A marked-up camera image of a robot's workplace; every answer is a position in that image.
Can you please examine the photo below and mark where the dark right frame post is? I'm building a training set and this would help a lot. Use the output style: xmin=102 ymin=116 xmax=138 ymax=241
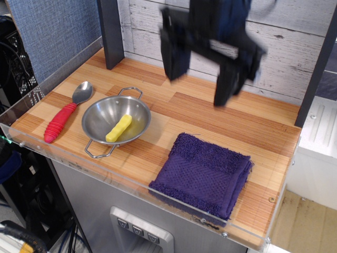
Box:
xmin=294 ymin=7 xmax=336 ymax=128

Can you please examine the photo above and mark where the steel cabinet with dispenser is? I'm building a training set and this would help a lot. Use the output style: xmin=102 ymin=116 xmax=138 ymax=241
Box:
xmin=53 ymin=162 xmax=247 ymax=252

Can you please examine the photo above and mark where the black plastic crate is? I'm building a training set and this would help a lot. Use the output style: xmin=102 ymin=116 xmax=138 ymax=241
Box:
xmin=1 ymin=15 xmax=38 ymax=105

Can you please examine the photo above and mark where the white ribbed platform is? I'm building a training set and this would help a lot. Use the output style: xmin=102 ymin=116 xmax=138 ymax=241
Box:
xmin=286 ymin=96 xmax=336 ymax=209

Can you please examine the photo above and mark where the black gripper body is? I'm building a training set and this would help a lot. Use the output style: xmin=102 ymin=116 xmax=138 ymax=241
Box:
xmin=161 ymin=1 xmax=266 ymax=63

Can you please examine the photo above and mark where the clear acrylic table guard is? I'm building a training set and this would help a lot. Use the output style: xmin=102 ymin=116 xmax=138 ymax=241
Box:
xmin=1 ymin=50 xmax=301 ymax=251

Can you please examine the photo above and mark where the dark left frame post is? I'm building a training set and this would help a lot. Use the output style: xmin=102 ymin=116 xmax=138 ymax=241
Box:
xmin=97 ymin=0 xmax=124 ymax=70

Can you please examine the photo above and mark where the steel bowl with handles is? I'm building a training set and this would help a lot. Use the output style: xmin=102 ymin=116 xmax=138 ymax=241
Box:
xmin=82 ymin=87 xmax=151 ymax=159

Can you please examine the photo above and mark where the purple cloth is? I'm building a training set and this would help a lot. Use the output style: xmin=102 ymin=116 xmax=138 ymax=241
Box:
xmin=149 ymin=133 xmax=253 ymax=227

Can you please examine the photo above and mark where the dark frame post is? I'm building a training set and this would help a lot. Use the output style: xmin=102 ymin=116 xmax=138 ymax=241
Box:
xmin=294 ymin=7 xmax=336 ymax=128
xmin=97 ymin=0 xmax=124 ymax=70

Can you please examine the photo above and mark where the spoon with red handle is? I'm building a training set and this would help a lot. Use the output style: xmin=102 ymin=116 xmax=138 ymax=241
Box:
xmin=44 ymin=81 xmax=93 ymax=143

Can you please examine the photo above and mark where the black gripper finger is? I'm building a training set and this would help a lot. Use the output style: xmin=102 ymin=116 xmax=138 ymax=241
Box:
xmin=160 ymin=28 xmax=191 ymax=81
xmin=214 ymin=52 xmax=261 ymax=106

